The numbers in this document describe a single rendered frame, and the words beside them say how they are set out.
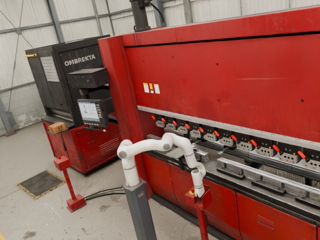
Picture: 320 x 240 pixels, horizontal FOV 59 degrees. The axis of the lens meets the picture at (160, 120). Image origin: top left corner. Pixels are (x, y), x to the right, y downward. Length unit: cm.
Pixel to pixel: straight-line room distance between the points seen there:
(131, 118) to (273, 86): 202
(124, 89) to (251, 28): 189
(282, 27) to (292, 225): 153
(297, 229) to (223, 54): 152
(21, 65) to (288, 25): 835
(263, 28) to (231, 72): 46
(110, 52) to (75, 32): 681
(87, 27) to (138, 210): 842
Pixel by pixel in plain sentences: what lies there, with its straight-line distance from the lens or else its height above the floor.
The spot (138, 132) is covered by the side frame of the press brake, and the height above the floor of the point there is 103.
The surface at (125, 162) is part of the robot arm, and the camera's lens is 259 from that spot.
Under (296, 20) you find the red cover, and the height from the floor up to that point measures 223.
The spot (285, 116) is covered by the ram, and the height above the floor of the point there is 156.
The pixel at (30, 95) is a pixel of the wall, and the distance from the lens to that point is 966.
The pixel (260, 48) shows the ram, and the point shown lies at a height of 207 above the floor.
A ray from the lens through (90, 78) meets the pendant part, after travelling 357.
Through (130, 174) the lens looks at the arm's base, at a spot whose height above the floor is 114.
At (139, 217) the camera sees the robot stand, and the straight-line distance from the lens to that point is 285.
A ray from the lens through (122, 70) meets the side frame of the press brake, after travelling 357.
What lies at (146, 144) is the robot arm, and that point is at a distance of 248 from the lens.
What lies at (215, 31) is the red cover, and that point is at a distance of 245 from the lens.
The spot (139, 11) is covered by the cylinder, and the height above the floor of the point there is 252.
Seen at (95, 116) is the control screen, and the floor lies 138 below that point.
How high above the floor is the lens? 240
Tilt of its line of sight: 19 degrees down
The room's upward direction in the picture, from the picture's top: 11 degrees counter-clockwise
